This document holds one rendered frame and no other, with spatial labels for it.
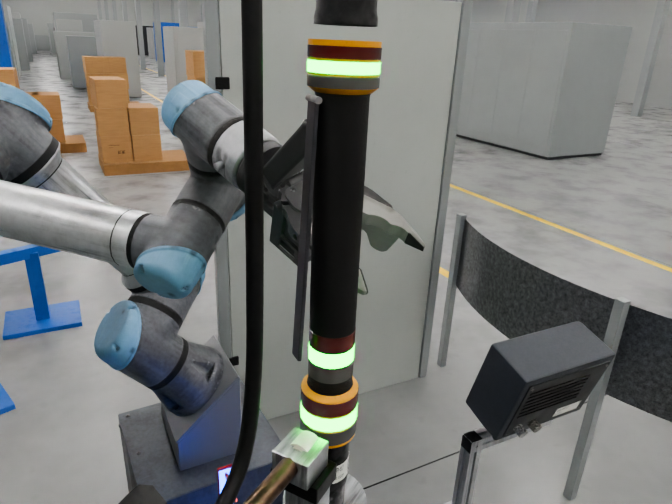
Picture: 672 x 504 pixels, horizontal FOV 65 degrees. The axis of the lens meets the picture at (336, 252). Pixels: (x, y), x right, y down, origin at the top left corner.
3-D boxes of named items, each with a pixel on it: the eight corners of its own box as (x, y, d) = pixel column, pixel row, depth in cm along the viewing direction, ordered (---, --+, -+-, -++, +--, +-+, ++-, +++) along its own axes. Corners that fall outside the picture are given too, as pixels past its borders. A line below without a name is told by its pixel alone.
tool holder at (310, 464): (329, 583, 38) (334, 479, 35) (250, 539, 41) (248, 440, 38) (380, 497, 46) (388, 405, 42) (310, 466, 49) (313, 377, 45)
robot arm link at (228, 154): (263, 111, 63) (207, 134, 58) (289, 131, 61) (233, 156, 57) (259, 160, 68) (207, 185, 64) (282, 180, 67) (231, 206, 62)
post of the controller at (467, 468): (459, 513, 117) (472, 442, 109) (451, 503, 119) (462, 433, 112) (470, 508, 118) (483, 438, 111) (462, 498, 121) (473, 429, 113)
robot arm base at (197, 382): (164, 387, 117) (129, 366, 112) (213, 338, 118) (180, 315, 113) (178, 431, 105) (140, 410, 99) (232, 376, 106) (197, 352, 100)
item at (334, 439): (339, 454, 38) (340, 441, 38) (289, 433, 40) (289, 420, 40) (365, 420, 42) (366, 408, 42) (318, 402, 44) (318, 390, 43)
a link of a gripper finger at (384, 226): (418, 258, 61) (346, 228, 63) (434, 223, 57) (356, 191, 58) (411, 277, 59) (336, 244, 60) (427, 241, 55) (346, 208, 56)
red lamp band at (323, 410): (340, 426, 37) (341, 412, 37) (289, 405, 39) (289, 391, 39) (367, 393, 41) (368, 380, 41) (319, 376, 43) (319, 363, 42)
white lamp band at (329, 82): (359, 92, 29) (360, 78, 29) (292, 86, 31) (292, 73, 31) (390, 88, 33) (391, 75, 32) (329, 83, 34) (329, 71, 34)
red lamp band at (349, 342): (341, 358, 36) (342, 343, 36) (299, 344, 38) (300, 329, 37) (362, 337, 39) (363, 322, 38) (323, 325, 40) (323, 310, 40)
